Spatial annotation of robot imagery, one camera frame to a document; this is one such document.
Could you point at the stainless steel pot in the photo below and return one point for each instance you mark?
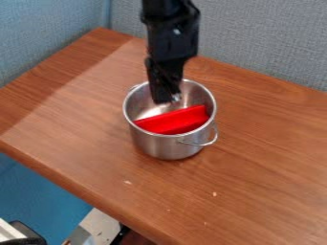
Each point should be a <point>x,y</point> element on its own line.
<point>170,147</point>

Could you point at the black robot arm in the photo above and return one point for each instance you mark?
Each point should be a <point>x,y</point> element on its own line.
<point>166,8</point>

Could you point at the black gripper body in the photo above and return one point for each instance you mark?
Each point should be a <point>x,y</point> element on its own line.
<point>170,37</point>

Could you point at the red rectangular block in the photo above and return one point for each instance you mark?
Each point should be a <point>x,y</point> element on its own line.
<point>174,122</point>

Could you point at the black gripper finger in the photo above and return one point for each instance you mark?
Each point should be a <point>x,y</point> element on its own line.
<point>165,76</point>
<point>148,68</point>

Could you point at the white table leg frame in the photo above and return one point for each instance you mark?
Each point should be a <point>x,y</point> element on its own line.
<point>96,230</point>

